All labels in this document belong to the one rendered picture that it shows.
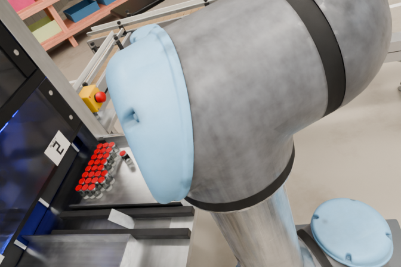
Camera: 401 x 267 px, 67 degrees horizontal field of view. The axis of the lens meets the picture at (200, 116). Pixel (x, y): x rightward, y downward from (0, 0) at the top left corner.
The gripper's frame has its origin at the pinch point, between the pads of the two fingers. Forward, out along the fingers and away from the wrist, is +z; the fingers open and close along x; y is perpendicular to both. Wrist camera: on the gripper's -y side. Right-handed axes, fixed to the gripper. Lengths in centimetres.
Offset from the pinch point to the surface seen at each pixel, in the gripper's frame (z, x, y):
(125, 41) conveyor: -2, 71, -47
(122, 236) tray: 0.9, -28.4, -12.5
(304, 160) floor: 91, 60, 29
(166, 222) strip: 3.5, -23.4, -3.0
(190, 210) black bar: 1.6, -21.6, 3.5
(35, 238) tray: 1.4, -28.3, -39.9
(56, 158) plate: -8.8, -9.6, -36.0
